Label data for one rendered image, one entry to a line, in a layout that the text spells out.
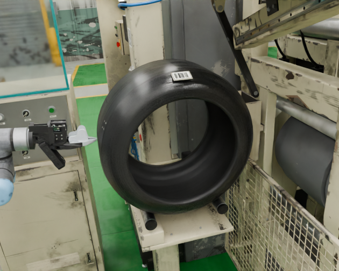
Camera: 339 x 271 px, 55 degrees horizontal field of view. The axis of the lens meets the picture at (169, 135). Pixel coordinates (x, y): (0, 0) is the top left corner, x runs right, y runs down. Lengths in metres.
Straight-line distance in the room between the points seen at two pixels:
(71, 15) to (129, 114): 9.03
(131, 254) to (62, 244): 0.59
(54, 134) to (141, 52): 0.49
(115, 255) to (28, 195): 0.87
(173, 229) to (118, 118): 0.54
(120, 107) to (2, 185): 0.40
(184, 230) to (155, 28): 0.81
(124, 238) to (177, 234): 1.29
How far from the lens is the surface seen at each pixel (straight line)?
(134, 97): 1.01
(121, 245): 2.53
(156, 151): 1.49
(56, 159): 1.15
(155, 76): 1.03
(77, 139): 1.12
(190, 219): 1.39
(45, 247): 2.07
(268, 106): 1.56
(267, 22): 1.14
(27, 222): 1.97
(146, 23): 1.34
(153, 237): 1.26
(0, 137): 1.13
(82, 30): 9.99
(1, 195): 1.05
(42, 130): 1.12
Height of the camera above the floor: 1.67
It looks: 24 degrees down
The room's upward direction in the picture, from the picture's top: 4 degrees counter-clockwise
